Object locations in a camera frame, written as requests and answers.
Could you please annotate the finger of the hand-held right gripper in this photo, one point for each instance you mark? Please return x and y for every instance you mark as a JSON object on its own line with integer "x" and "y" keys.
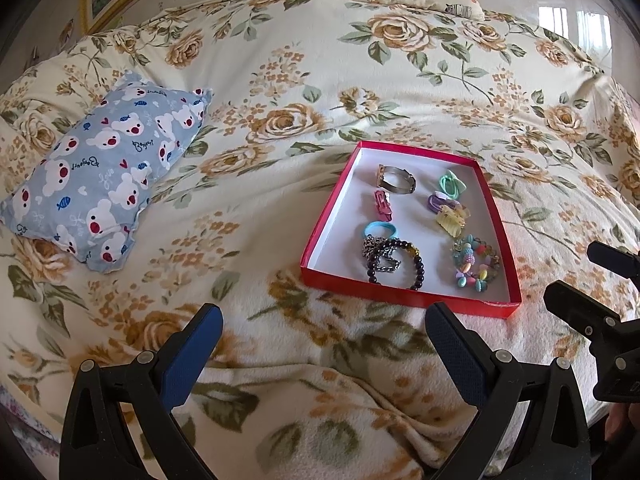
{"x": 617, "y": 262}
{"x": 575, "y": 305}

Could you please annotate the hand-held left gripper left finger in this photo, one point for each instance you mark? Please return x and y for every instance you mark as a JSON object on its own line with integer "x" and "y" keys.
{"x": 197, "y": 355}

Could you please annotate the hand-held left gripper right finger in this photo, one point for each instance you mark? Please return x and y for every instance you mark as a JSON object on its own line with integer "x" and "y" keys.
{"x": 452, "y": 355}

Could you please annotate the yellow claw hair clip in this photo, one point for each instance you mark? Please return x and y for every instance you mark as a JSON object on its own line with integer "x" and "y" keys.
{"x": 452, "y": 221}

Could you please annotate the red shallow box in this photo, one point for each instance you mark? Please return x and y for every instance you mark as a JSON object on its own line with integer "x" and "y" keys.
{"x": 340, "y": 240}

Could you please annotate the floral fleece blanket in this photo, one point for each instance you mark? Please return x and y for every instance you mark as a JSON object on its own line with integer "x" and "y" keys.
{"x": 325, "y": 385}

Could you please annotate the pink hair clip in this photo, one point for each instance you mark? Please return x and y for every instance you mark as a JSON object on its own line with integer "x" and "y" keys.
{"x": 382, "y": 205}

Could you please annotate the blue bear print pillow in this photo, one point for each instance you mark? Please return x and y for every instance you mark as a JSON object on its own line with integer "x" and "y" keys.
{"x": 100, "y": 175}

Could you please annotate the floral bed quilt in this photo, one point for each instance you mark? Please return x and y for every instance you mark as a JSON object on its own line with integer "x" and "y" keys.
{"x": 300, "y": 60}

